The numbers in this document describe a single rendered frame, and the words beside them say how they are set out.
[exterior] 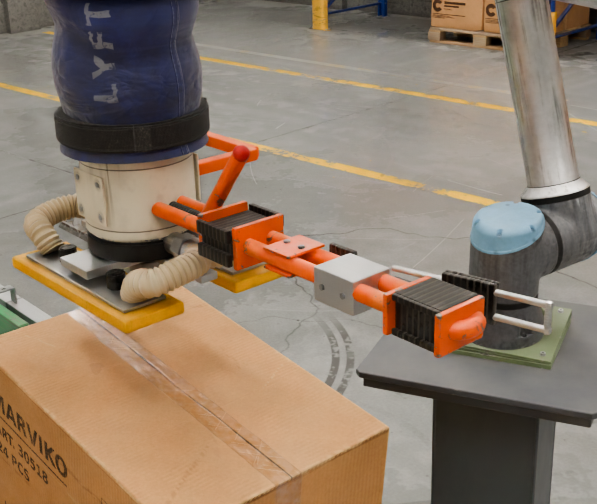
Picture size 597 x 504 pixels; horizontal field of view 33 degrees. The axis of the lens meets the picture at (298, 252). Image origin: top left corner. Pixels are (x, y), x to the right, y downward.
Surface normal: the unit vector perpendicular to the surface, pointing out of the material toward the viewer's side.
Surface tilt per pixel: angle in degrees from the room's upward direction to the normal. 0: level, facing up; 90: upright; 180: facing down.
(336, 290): 90
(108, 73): 73
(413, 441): 0
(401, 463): 0
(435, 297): 0
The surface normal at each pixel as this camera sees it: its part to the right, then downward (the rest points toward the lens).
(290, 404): 0.04, -0.89
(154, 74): 0.43, 0.07
